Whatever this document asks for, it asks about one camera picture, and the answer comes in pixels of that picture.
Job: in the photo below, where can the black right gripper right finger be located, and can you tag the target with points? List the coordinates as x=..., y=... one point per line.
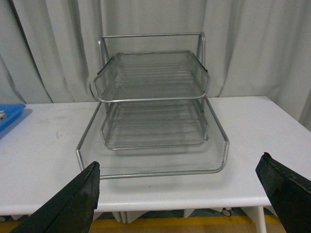
x=288, y=192

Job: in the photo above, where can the white curtain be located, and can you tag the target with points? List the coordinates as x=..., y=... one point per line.
x=49, y=48

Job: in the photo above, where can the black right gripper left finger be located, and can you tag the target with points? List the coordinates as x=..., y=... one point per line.
x=71, y=210

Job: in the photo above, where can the grey caster wheel right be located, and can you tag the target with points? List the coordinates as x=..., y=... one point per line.
x=227, y=211

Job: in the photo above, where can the white circuit breaker block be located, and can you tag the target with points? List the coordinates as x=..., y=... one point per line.
x=3, y=115

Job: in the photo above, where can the white table leg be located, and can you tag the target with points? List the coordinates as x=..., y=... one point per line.
x=260, y=220

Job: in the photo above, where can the blue plastic tray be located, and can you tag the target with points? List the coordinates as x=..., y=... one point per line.
x=13, y=114

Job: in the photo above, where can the silver mesh tiered rack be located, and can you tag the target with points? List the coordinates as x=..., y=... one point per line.
x=153, y=117

